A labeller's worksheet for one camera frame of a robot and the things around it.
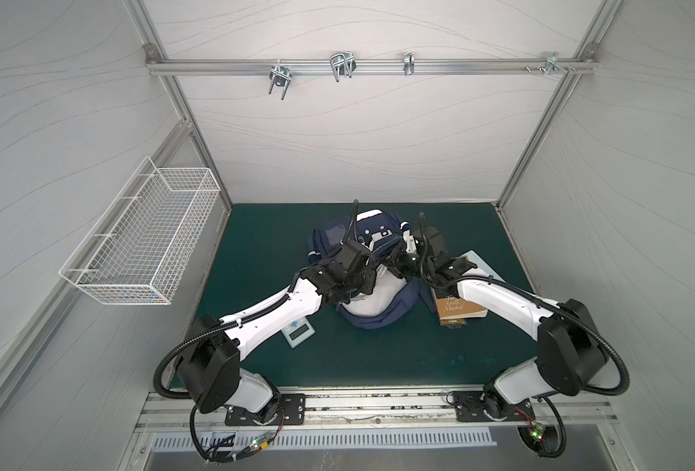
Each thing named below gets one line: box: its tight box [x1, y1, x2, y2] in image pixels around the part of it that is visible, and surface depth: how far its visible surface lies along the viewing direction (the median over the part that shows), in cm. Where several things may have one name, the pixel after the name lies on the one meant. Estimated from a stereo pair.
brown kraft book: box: [430, 286, 489, 327], surface depth 90 cm
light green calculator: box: [280, 315, 317, 349], surface depth 87 cm
